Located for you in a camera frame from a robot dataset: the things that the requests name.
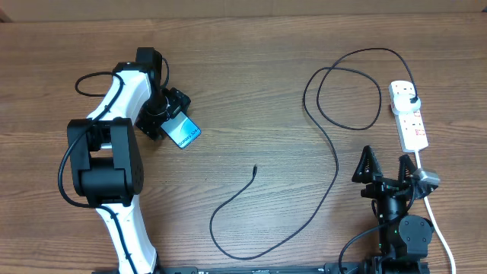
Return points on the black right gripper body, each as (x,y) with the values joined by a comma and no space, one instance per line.
(379,189)

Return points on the blue Galaxy smartphone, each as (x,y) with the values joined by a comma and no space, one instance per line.
(181,129)

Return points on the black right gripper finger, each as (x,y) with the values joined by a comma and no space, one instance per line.
(368,169)
(406,168)

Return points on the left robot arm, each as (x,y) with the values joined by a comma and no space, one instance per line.
(105,161)

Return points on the white charger plug adapter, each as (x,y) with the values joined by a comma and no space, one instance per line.
(404,103)

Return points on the white power strip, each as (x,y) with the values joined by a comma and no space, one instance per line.
(410,126)

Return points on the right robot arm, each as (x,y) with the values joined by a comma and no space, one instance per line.
(403,238)

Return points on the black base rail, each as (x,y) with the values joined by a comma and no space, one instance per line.
(327,268)

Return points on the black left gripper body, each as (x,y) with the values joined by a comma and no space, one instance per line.
(158,108)

